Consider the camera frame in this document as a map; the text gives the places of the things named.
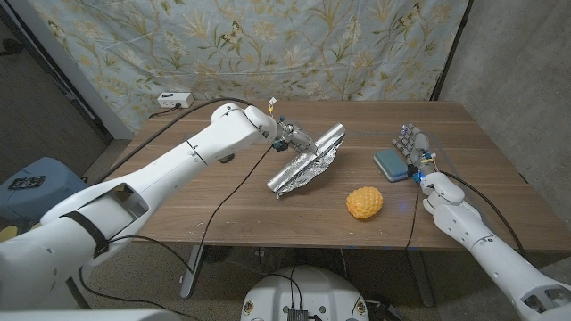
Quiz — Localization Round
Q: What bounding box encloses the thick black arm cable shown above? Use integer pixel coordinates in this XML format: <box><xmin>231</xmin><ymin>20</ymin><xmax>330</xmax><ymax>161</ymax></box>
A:
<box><xmin>440</xmin><ymin>170</ymin><xmax>526</xmax><ymax>256</ymax></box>
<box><xmin>100</xmin><ymin>96</ymin><xmax>255</xmax><ymax>179</ymax></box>

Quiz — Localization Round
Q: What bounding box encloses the aluminum foil roll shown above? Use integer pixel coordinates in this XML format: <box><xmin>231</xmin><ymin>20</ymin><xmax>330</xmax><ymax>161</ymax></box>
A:
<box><xmin>266</xmin><ymin>123</ymin><xmax>347</xmax><ymax>200</ymax></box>

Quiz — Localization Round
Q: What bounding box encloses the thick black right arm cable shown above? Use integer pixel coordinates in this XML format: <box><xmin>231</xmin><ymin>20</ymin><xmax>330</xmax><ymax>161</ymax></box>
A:
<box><xmin>440</xmin><ymin>170</ymin><xmax>526</xmax><ymax>256</ymax></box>

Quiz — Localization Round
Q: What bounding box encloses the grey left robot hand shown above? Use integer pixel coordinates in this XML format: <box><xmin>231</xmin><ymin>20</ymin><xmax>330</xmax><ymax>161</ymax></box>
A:
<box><xmin>274</xmin><ymin>122</ymin><xmax>319</xmax><ymax>155</ymax></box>

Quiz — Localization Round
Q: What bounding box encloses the blue stool with phone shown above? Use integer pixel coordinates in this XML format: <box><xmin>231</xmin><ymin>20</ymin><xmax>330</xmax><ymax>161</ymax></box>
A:
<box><xmin>0</xmin><ymin>156</ymin><xmax>89</xmax><ymax>222</ymax></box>

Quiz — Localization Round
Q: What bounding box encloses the black backdrop pole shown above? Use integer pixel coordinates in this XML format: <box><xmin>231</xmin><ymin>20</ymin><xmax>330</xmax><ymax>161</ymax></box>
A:
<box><xmin>428</xmin><ymin>0</ymin><xmax>474</xmax><ymax>102</ymax></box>

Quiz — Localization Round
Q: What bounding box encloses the white power strip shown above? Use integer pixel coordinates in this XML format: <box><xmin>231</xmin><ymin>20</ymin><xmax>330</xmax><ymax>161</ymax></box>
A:
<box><xmin>156</xmin><ymin>92</ymin><xmax>194</xmax><ymax>109</ymax></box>

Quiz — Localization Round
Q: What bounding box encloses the floral backdrop cloth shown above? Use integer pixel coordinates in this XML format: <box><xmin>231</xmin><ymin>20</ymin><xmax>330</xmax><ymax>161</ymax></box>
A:
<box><xmin>26</xmin><ymin>0</ymin><xmax>469</xmax><ymax>135</ymax></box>

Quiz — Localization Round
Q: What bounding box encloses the black power strip cord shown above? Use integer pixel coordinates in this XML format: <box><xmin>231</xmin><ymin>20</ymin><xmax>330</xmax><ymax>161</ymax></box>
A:
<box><xmin>147</xmin><ymin>103</ymin><xmax>183</xmax><ymax>120</ymax></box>

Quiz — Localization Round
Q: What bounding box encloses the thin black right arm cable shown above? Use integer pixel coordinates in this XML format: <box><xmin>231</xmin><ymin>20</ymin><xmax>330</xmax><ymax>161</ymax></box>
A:
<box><xmin>404</xmin><ymin>181</ymin><xmax>421</xmax><ymax>251</ymax></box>

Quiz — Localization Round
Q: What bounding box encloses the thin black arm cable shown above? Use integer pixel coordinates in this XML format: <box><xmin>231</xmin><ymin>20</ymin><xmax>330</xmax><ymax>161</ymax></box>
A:
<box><xmin>404</xmin><ymin>181</ymin><xmax>421</xmax><ymax>251</ymax></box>
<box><xmin>78</xmin><ymin>144</ymin><xmax>274</xmax><ymax>321</ymax></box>

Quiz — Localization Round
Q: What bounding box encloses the grey table leg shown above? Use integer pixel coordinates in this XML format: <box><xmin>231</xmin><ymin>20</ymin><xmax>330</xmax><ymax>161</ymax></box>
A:
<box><xmin>180</xmin><ymin>244</ymin><xmax>205</xmax><ymax>299</ymax></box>
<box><xmin>405</xmin><ymin>249</ymin><xmax>434</xmax><ymax>308</ymax></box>

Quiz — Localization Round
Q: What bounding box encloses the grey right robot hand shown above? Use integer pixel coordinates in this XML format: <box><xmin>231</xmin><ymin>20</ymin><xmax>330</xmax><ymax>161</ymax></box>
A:
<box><xmin>392</xmin><ymin>123</ymin><xmax>437</xmax><ymax>177</ymax></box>

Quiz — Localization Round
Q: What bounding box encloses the teal soap box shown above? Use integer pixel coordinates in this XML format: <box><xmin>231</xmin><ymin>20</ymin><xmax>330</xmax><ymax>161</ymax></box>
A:
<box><xmin>373</xmin><ymin>148</ymin><xmax>410</xmax><ymax>184</ymax></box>

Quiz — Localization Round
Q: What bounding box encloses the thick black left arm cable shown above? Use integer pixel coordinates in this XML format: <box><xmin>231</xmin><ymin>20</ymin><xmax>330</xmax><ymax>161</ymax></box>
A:
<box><xmin>100</xmin><ymin>96</ymin><xmax>255</xmax><ymax>179</ymax></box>

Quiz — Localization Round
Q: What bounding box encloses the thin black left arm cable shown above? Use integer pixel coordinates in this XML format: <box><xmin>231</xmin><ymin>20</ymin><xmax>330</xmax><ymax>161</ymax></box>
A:
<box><xmin>78</xmin><ymin>144</ymin><xmax>274</xmax><ymax>321</ymax></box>

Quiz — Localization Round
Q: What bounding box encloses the white robot chest cover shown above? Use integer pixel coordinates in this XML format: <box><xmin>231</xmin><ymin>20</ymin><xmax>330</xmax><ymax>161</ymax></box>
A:
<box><xmin>0</xmin><ymin>309</ymin><xmax>182</xmax><ymax>321</ymax></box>

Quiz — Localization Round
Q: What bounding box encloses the yellow bumpy ball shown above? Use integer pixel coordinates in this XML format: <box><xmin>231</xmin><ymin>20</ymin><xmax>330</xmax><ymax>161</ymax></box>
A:
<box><xmin>345</xmin><ymin>185</ymin><xmax>385</xmax><ymax>220</ymax></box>

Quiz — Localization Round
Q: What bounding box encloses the white robot torso base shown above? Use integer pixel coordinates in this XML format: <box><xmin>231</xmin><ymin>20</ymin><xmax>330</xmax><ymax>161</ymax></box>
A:
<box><xmin>240</xmin><ymin>266</ymin><xmax>370</xmax><ymax>321</ymax></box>

